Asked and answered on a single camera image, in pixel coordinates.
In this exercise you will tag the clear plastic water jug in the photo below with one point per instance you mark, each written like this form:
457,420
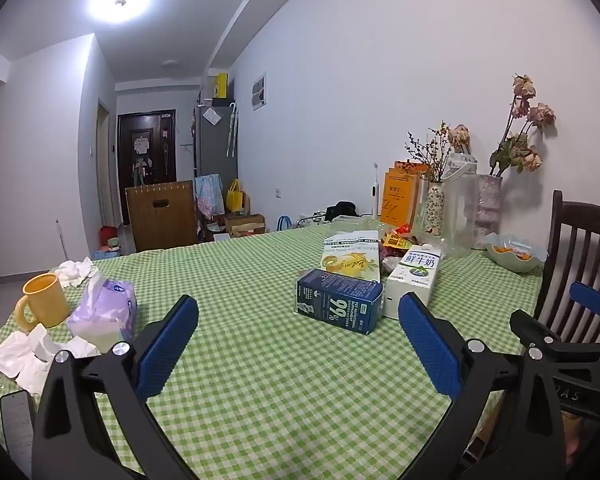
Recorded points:
460,205

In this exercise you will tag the yellow mug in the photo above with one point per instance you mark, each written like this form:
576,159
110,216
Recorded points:
42,300

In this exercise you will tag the orange paper bag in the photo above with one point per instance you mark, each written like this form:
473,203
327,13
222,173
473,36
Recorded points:
400,200

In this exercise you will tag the cardboard box with flaps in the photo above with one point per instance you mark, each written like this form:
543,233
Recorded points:
245,224

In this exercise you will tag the crumpled white tissue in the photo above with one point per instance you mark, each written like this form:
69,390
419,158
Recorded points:
75,271
25,355

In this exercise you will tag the white electric toothbrush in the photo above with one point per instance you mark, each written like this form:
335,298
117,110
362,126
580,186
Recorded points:
375,195

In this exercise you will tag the green wavy bowl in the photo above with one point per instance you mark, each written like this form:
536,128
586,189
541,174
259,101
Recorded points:
515,264

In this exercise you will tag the yellow tote bag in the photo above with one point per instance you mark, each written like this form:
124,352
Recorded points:
235,195

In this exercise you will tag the pile of kumquats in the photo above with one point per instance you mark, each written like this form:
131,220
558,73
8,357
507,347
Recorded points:
512,251

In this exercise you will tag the pink patterned roll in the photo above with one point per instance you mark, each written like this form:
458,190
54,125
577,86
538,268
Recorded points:
487,205

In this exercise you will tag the dark blue carton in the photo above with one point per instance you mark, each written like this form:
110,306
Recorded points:
337,300

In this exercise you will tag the floral ceramic vase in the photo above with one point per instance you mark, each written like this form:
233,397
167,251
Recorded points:
435,207

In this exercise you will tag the plain brown cardboard box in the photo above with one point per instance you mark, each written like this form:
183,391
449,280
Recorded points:
490,425

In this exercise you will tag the grey smartphone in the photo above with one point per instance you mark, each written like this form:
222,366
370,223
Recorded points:
17,420

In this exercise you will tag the yellow snack bag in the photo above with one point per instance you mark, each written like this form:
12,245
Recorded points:
395,244

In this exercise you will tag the white yellow pet food bag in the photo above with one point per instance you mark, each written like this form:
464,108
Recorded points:
352,255

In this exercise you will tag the dark wooden chair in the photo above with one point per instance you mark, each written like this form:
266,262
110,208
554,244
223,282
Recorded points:
575,245

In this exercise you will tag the red snack wrapper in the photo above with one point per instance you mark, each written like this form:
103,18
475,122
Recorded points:
402,230

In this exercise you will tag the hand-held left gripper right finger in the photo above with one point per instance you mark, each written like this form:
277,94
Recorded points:
430,345

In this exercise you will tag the grey refrigerator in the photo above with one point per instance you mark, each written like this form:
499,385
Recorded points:
215,145

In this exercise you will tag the red bin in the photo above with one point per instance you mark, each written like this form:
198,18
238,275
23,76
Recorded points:
109,234

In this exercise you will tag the white milk carton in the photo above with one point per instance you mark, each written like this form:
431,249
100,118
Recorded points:
412,275

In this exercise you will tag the brown wooden chair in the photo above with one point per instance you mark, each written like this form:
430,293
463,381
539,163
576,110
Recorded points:
162,215

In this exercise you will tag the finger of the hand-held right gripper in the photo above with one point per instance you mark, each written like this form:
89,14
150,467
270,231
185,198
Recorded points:
587,297
535,330

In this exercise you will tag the blue patterned bag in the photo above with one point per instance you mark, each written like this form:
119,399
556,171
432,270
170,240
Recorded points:
209,195

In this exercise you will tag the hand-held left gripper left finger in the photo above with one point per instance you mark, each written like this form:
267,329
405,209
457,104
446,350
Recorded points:
167,345

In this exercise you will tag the green checked tablecloth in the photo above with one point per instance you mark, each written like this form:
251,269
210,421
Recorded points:
280,385

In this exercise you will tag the light wooden door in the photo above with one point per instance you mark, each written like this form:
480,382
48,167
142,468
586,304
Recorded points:
105,160

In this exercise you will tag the white wall panel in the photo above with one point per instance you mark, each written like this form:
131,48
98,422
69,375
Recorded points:
259,91

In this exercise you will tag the white folded umbrella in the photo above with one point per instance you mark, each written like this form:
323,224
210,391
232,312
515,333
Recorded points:
232,130

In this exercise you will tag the purple tissue pack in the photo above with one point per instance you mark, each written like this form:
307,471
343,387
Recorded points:
105,305

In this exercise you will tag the dark entrance door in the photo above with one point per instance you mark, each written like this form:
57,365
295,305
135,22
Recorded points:
147,150

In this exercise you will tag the black bag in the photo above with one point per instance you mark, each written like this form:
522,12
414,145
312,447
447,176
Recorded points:
342,208

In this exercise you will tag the yellow box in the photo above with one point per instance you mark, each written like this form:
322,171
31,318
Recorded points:
221,85

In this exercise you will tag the round ceiling light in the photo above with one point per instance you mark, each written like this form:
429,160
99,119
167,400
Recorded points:
120,2

